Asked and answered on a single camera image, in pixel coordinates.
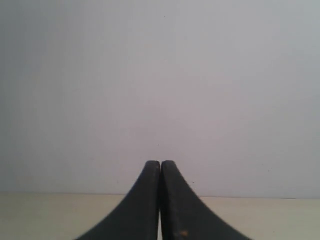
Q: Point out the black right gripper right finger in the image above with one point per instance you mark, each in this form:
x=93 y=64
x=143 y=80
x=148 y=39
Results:
x=184 y=216

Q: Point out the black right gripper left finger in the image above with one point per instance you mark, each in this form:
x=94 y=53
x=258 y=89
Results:
x=137 y=215

